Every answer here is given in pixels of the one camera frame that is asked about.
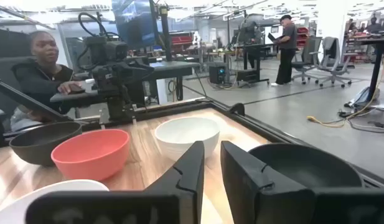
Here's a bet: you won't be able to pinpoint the white ribbed bowl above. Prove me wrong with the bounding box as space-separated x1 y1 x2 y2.
154 116 221 162

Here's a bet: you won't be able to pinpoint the black metal table frame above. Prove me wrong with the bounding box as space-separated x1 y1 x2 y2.
0 74 384 189

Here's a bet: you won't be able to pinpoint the black operator desk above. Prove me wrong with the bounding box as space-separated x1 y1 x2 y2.
50 60 201 108

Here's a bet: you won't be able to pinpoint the pale lavender bowl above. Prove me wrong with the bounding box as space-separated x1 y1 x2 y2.
0 179 110 224

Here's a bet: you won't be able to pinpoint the grey office chair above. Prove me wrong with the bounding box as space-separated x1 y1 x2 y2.
316 36 358 89
291 36 323 85

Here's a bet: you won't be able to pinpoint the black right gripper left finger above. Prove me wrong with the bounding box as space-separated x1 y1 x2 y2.
25 140 205 224

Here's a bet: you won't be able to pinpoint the black computer box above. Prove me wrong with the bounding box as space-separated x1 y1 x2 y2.
208 63 227 85

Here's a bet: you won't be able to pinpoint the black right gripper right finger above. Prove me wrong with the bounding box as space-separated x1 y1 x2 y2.
220 140 384 224

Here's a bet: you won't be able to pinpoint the black left camera cable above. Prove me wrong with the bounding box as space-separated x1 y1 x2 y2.
77 12 121 71

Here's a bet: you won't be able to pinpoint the black standing desk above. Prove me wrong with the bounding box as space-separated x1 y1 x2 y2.
347 34 384 103

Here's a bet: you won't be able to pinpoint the red storage bins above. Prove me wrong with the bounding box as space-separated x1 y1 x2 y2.
170 34 194 54

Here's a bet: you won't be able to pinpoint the coral bowl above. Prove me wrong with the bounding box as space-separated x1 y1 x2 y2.
50 129 131 182

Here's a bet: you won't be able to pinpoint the black monitor pole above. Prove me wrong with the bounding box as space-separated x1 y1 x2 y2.
157 4 174 62

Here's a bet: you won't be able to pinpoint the large computer monitor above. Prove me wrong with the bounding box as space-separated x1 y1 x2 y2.
111 0 158 50

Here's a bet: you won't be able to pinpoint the black bowl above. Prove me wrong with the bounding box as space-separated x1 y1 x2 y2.
248 142 363 189

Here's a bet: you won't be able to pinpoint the person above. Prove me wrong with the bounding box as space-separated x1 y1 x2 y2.
270 14 299 87
365 14 383 34
9 30 87 131

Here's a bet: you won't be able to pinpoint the yellow extension cable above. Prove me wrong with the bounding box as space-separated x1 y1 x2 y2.
306 37 384 128

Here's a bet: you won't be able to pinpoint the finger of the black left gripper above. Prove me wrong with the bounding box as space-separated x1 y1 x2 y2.
126 58 155 77

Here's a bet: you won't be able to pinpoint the dark grey bowl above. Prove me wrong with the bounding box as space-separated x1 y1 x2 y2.
9 121 83 167

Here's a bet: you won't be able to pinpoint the black workbench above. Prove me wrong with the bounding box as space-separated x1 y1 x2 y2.
232 42 271 86

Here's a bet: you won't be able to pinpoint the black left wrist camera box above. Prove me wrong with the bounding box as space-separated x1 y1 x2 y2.
105 40 129 62

